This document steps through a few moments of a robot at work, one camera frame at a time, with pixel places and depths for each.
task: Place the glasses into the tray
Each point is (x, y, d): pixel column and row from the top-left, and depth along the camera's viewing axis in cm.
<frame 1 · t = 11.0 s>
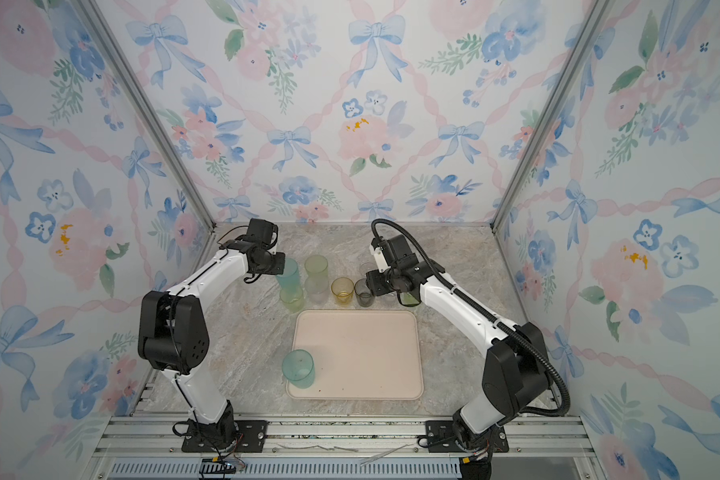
left hand: (276, 261, 95), fingers closed
right hand: (375, 277, 85), fingers open
beige rectangular tray: (359, 354, 92), on the table
teal cup back left: (291, 274, 94), point 11 cm above the table
teal cup back middle: (299, 368, 85), point 2 cm above the table
tall light green cup: (316, 267, 99), point 9 cm above the table
small green cup left: (292, 297, 100), on the table
clear cup front left: (317, 288, 99), point 5 cm above the table
yellow cup: (342, 288, 97), point 6 cm above the table
grey smoky cup: (364, 297, 98), point 3 cm above the table

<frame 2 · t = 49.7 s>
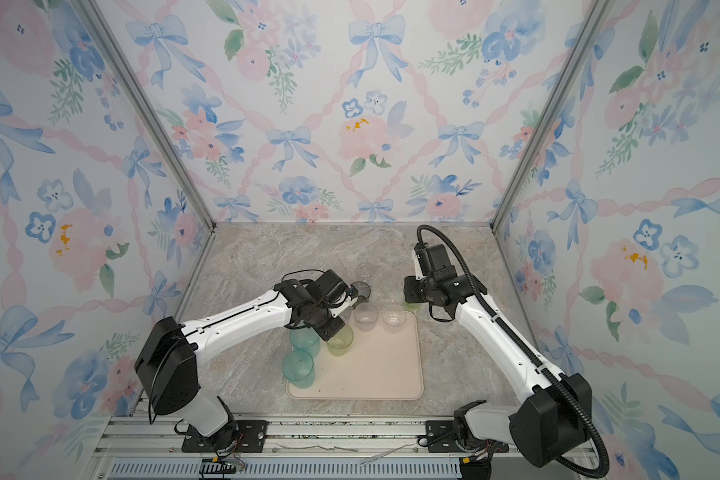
left hand: (334, 323, 83), fingers closed
right hand: (411, 284, 82), fingers open
tall light green cup: (339, 343, 89), point 3 cm above the table
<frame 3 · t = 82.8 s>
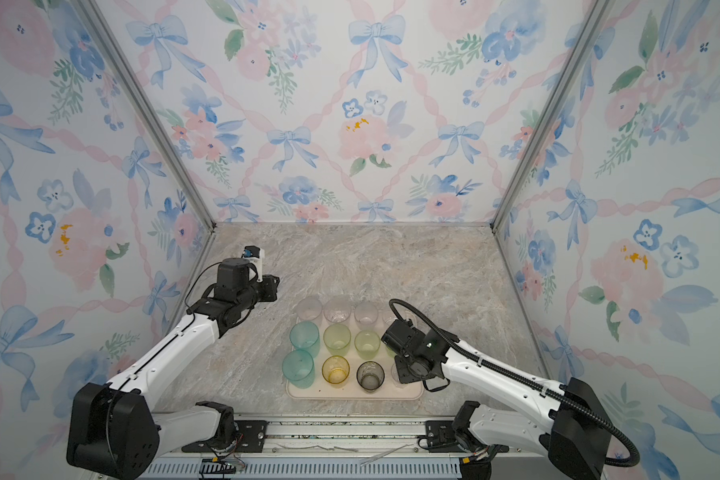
left hand: (276, 276, 85), fingers closed
right hand: (406, 369, 79), fingers open
grey smoky cup: (370, 375, 84), on the table
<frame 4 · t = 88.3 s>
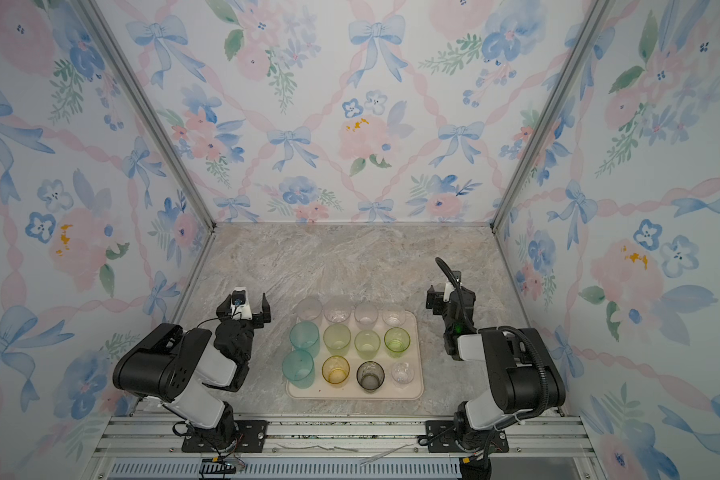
left hand: (247, 293, 88), fingers open
right hand: (448, 285, 94), fingers open
green cup right: (396, 342, 90), point 2 cm above the table
